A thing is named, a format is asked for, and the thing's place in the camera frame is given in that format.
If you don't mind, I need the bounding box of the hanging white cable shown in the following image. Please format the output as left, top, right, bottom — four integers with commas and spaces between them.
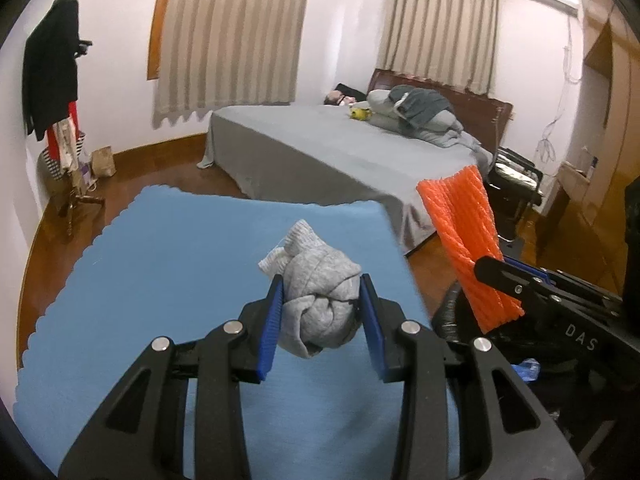
537, 15, 581, 161

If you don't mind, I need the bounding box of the red garment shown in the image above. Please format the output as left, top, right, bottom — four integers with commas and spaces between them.
47, 101, 81, 171

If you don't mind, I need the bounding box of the wide beige striped curtain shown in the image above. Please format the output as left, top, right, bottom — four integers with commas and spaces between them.
152, 0, 313, 128

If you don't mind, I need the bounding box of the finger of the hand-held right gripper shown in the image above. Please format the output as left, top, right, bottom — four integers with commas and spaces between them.
472, 256, 621, 323
532, 269, 623, 311

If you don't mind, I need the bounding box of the orange foam net sleeve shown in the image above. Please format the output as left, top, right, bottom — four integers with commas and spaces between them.
416, 166, 526, 335

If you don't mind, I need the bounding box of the black cushion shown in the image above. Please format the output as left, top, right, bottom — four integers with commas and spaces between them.
334, 83, 367, 103

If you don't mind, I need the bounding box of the wooden desk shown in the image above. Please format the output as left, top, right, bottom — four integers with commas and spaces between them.
537, 161, 596, 261

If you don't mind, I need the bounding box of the wooden coat rack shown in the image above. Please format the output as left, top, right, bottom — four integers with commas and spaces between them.
52, 0, 106, 237

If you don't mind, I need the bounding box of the wooden window frame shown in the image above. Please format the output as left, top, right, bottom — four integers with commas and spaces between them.
147, 0, 180, 81

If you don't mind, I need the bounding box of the brown paper bag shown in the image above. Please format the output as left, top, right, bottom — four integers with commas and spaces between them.
91, 146, 117, 178

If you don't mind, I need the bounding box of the wooden wardrobe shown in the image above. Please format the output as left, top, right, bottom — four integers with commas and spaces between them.
582, 0, 640, 291

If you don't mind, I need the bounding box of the folded light grey duvet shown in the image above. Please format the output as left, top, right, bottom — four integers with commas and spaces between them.
370, 110, 493, 166

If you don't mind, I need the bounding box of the striped bag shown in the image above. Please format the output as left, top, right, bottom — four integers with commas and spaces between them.
39, 130, 88, 196

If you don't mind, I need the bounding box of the black coat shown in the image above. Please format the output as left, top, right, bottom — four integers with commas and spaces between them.
22, 0, 93, 141

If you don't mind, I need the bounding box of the light grey pillow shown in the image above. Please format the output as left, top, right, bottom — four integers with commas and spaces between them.
367, 89, 402, 117

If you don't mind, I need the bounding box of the blue plastic wrapper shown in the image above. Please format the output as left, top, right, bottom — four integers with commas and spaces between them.
515, 357, 542, 385

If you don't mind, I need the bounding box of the white plastic bag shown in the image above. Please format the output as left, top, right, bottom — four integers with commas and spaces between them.
75, 157, 97, 192

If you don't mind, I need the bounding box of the black metal chair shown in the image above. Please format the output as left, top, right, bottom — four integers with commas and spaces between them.
487, 147, 545, 242

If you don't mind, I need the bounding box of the bed with grey sheet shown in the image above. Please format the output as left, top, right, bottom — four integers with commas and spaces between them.
197, 104, 496, 256

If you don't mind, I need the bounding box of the blue scalloped mat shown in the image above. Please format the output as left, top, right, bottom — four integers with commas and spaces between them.
14, 185, 461, 480

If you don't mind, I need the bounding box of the dark wooden headboard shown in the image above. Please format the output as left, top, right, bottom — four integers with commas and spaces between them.
369, 68, 514, 153

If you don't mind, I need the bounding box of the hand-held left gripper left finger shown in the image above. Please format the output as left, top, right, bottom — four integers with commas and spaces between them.
57, 274, 286, 480

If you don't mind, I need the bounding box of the narrow beige striped curtain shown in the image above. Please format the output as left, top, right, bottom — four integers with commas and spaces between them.
376, 0, 501, 96

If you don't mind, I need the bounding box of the balled grey sock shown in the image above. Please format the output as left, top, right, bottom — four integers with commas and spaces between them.
257, 220, 362, 359

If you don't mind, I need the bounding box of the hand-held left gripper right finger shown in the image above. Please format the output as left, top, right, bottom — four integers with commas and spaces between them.
359, 274, 586, 480

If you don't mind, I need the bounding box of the dark grey blanket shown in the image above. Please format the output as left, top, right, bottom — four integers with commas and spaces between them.
390, 85, 455, 127

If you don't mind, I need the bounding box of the patterned chair cushion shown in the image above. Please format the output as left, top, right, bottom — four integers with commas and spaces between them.
492, 160, 539, 187

